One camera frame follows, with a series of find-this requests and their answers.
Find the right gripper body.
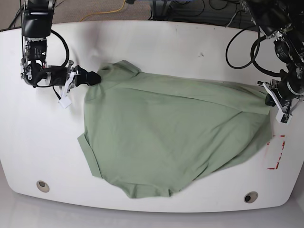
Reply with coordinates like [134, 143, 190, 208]
[62, 60, 79, 98]

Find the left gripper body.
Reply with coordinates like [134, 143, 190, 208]
[257, 79, 304, 115]

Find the green polo t-shirt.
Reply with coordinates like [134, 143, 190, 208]
[78, 60, 272, 199]

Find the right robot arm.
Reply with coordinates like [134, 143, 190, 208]
[20, 0, 102, 92]

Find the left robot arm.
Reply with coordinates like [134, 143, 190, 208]
[240, 0, 304, 123]

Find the red tape rectangle marking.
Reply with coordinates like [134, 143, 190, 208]
[265, 134, 286, 171]

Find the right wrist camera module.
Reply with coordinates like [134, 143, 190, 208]
[58, 96, 72, 109]

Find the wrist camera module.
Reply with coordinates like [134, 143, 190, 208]
[58, 96, 72, 109]
[275, 110, 292, 124]

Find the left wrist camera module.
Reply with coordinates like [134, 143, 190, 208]
[275, 110, 292, 124]

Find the yellow cable on floor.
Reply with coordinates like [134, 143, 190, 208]
[80, 0, 126, 22]

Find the left table cable grommet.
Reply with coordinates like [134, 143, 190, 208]
[36, 180, 50, 193]

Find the table cable grommet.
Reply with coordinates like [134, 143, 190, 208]
[36, 180, 50, 193]
[244, 191, 258, 204]

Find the right table cable grommet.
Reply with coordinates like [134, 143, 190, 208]
[244, 191, 258, 204]

